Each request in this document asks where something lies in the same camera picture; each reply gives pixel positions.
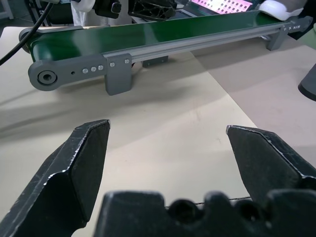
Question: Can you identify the green conveyor belt grey frame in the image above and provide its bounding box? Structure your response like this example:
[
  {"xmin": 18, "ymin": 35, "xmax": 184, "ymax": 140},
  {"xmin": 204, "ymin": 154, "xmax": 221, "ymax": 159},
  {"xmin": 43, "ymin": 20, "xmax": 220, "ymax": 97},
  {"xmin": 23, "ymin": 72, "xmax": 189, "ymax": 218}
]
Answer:
[{"xmin": 19, "ymin": 9, "xmax": 313, "ymax": 97}]

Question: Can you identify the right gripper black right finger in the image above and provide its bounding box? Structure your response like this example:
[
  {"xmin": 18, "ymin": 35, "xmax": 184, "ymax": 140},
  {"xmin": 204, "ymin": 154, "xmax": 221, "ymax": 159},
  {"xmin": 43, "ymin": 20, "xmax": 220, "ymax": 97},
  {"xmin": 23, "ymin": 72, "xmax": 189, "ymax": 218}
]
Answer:
[{"xmin": 226, "ymin": 124, "xmax": 316, "ymax": 206}]

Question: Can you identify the black lattice finger of the left gripper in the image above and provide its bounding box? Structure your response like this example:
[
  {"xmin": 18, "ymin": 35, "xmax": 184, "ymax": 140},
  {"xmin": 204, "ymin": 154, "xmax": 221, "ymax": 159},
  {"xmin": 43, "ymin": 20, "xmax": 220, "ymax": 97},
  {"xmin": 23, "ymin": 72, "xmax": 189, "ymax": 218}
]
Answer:
[{"xmin": 127, "ymin": 0, "xmax": 177, "ymax": 22}]

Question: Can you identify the white shoe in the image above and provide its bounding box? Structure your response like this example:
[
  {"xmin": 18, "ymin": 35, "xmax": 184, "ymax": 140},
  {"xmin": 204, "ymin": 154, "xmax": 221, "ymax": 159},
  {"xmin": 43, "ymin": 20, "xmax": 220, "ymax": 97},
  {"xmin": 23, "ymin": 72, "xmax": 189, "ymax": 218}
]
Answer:
[{"xmin": 256, "ymin": 0, "xmax": 305, "ymax": 21}]

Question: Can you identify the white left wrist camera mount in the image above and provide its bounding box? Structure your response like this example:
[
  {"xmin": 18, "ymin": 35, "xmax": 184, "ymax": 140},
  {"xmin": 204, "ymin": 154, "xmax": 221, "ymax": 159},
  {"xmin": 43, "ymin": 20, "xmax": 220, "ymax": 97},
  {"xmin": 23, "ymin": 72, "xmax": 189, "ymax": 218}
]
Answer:
[{"xmin": 71, "ymin": 0, "xmax": 97, "ymax": 13}]

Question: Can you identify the grey shoe black sole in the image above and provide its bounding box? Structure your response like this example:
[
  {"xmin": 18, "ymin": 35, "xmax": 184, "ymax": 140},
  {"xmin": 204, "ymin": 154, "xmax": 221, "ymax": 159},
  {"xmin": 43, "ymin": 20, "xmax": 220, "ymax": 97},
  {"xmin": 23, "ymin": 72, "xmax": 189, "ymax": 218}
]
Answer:
[{"xmin": 297, "ymin": 63, "xmax": 316, "ymax": 102}]

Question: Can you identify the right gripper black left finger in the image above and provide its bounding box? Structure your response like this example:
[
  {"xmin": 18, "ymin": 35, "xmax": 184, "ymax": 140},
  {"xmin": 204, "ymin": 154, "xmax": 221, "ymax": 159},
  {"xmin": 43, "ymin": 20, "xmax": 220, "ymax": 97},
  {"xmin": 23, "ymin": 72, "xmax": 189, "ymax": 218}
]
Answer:
[{"xmin": 0, "ymin": 119, "xmax": 111, "ymax": 237}]

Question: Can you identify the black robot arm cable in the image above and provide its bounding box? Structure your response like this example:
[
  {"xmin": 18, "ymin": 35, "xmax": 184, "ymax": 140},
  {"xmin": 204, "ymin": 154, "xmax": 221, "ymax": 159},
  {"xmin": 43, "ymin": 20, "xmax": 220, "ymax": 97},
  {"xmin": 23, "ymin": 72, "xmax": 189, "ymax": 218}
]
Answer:
[{"xmin": 0, "ymin": 0, "xmax": 55, "ymax": 66}]

